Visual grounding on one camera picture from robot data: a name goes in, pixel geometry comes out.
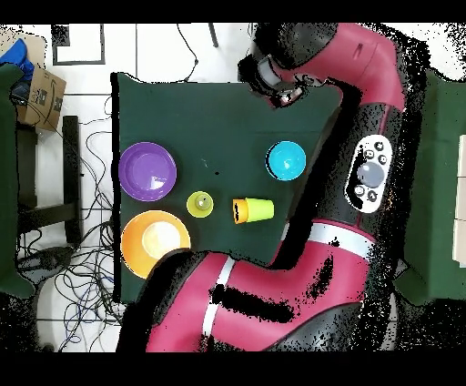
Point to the dark green tablecloth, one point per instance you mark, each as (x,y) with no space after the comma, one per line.
(200,127)

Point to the light blue opaque bowl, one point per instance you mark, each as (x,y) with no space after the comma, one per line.
(287,162)

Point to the purple bowl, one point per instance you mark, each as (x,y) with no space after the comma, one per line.
(147,171)

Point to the black tripod leg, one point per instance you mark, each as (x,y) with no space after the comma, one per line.
(213,36)

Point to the large orange bowl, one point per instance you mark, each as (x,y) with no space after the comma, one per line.
(134,247)

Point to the green cup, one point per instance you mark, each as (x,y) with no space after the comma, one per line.
(260,210)

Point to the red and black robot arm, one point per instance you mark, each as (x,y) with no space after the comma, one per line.
(291,291)

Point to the white box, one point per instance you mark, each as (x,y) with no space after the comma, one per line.
(461,182)

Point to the yellow cup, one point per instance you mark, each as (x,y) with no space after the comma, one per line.
(193,209)

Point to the cardboard box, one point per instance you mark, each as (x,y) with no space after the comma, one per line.
(45,98)

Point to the orange cup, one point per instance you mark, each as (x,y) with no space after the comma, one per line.
(243,211)

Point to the blue cloth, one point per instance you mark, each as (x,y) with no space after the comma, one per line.
(16,54)

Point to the black bench stand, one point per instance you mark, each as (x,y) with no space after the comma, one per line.
(71,164)

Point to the black square frame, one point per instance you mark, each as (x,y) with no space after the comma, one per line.
(60,36)

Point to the green covered side table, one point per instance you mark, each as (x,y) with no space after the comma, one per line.
(7,182)
(437,145)

